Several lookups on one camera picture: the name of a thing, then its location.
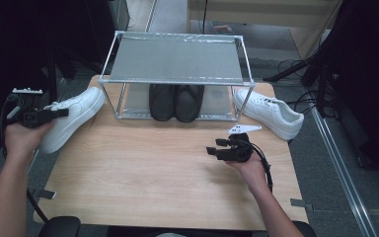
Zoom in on grey tape strip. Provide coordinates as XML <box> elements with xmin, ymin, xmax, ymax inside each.
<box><xmin>290</xmin><ymin>197</ymin><xmax>314</xmax><ymax>211</ymax></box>
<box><xmin>32</xmin><ymin>189</ymin><xmax>57</xmax><ymax>200</ymax></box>

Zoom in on black tripod stand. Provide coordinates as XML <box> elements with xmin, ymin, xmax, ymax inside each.
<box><xmin>262</xmin><ymin>48</ymin><xmax>337</xmax><ymax>117</ymax></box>

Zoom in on person's right hand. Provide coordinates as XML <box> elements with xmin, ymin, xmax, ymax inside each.
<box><xmin>225</xmin><ymin>152</ymin><xmax>271</xmax><ymax>196</ymax></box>

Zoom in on small red object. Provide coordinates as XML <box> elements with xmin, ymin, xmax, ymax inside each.
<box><xmin>211</xmin><ymin>24</ymin><xmax>234</xmax><ymax>34</ymax></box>

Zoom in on black floor cables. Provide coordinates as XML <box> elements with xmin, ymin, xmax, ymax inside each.
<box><xmin>276</xmin><ymin>58</ymin><xmax>322</xmax><ymax>115</ymax></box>

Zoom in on person's leg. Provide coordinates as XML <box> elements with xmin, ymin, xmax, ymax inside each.
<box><xmin>38</xmin><ymin>215</ymin><xmax>82</xmax><ymax>237</ymax></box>
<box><xmin>292</xmin><ymin>220</ymin><xmax>319</xmax><ymax>237</ymax></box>

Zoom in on person's left leg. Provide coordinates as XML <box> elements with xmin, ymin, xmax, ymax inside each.
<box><xmin>38</xmin><ymin>215</ymin><xmax>82</xmax><ymax>237</ymax></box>

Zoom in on black curtain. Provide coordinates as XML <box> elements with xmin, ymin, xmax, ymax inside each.
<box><xmin>0</xmin><ymin>0</ymin><xmax>114</xmax><ymax>163</ymax></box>
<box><xmin>309</xmin><ymin>0</ymin><xmax>379</xmax><ymax>181</ymax></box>

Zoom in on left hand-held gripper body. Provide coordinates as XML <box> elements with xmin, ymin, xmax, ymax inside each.
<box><xmin>6</xmin><ymin>87</ymin><xmax>52</xmax><ymax>129</ymax></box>

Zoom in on right hand-held gripper cable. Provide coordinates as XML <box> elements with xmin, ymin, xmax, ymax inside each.
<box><xmin>251</xmin><ymin>143</ymin><xmax>274</xmax><ymax>194</ymax></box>

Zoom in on wooden cabinet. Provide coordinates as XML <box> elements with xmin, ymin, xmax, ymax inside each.
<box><xmin>187</xmin><ymin>0</ymin><xmax>343</xmax><ymax>60</ymax></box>

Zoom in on person's left hand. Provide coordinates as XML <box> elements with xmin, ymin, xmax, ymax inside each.
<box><xmin>3</xmin><ymin>119</ymin><xmax>55</xmax><ymax>160</ymax></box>

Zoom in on person's right leg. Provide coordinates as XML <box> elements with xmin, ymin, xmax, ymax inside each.
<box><xmin>292</xmin><ymin>220</ymin><xmax>319</xmax><ymax>237</ymax></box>

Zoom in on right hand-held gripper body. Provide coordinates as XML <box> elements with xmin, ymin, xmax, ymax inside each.
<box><xmin>225</xmin><ymin>123</ymin><xmax>263</xmax><ymax>164</ymax></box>

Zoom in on black slipper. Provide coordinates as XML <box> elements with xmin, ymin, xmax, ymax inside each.
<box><xmin>148</xmin><ymin>84</ymin><xmax>179</xmax><ymax>122</ymax></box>
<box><xmin>174</xmin><ymin>84</ymin><xmax>205</xmax><ymax>123</ymax></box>

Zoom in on white sneaker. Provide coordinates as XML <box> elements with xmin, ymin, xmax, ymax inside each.
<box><xmin>38</xmin><ymin>86</ymin><xmax>107</xmax><ymax>155</ymax></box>
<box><xmin>232</xmin><ymin>88</ymin><xmax>305</xmax><ymax>141</ymax></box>

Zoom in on metal shoe rack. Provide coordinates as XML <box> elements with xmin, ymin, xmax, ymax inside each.
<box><xmin>97</xmin><ymin>30</ymin><xmax>257</xmax><ymax>122</ymax></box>

